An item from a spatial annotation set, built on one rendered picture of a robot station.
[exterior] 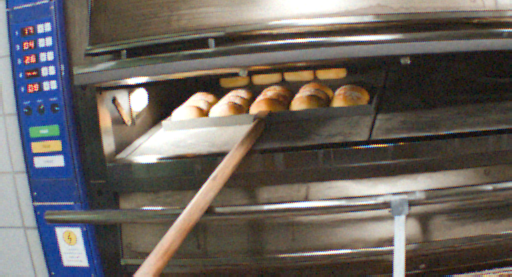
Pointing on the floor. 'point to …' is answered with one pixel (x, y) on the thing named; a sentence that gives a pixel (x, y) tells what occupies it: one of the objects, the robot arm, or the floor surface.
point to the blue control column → (52, 190)
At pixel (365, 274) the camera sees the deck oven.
